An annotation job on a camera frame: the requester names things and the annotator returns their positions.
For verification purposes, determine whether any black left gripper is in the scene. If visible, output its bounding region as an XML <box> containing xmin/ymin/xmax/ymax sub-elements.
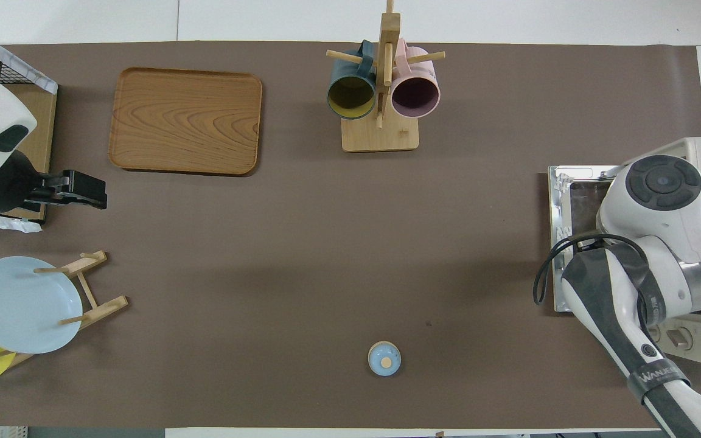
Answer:
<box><xmin>0</xmin><ymin>151</ymin><xmax>108</xmax><ymax>214</ymax></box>

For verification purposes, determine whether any wooden plate rack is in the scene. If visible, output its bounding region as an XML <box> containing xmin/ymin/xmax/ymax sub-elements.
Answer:
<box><xmin>0</xmin><ymin>250</ymin><xmax>129</xmax><ymax>369</ymax></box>

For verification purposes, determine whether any wooden serving tray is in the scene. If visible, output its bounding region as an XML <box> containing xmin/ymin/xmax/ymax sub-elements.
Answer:
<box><xmin>108</xmin><ymin>67</ymin><xmax>263</xmax><ymax>176</ymax></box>

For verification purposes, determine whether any light blue plate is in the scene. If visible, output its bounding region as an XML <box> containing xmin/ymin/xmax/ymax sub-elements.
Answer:
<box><xmin>0</xmin><ymin>256</ymin><xmax>83</xmax><ymax>355</ymax></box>

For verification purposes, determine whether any brown table mat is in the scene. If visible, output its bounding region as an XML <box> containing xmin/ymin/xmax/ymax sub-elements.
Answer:
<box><xmin>0</xmin><ymin>41</ymin><xmax>701</xmax><ymax>429</ymax></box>

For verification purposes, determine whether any dark blue mug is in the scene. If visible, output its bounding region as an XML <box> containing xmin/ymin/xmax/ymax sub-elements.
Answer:
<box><xmin>326</xmin><ymin>40</ymin><xmax>377</xmax><ymax>120</ymax></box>

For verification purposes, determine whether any wooden mug rack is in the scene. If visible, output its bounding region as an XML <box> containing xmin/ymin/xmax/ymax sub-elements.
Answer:
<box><xmin>326</xmin><ymin>0</ymin><xmax>446</xmax><ymax>153</ymax></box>

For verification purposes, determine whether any small blue call bell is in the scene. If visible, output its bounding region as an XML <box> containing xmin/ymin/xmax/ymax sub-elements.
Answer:
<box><xmin>368</xmin><ymin>341</ymin><xmax>402</xmax><ymax>377</ymax></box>

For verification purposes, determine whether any pink mug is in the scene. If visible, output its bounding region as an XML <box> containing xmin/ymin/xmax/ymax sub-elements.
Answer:
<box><xmin>391</xmin><ymin>39</ymin><xmax>441</xmax><ymax>119</ymax></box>

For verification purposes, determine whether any wire basket with wooden shelves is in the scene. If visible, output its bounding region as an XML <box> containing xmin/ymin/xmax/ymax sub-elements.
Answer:
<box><xmin>0</xmin><ymin>24</ymin><xmax>59</xmax><ymax>233</ymax></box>

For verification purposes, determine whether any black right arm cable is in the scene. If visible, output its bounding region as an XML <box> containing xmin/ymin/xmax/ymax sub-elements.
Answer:
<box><xmin>533</xmin><ymin>233</ymin><xmax>649</xmax><ymax>323</ymax></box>

